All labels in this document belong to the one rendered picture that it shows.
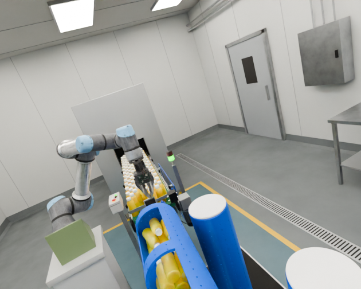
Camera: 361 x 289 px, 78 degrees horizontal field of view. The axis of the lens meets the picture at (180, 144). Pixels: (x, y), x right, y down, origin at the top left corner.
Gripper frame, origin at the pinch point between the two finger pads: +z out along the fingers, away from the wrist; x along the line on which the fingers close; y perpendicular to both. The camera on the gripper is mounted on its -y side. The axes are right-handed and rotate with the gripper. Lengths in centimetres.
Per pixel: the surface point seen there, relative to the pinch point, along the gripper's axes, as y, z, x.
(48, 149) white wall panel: -482, -29, -188
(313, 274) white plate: 37, 45, 50
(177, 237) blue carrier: 3.2, 24.8, 4.9
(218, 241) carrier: -27, 60, 31
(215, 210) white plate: -29, 39, 37
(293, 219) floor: -101, 133, 140
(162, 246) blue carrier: 7.2, 23.3, -3.3
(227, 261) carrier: -29, 79, 33
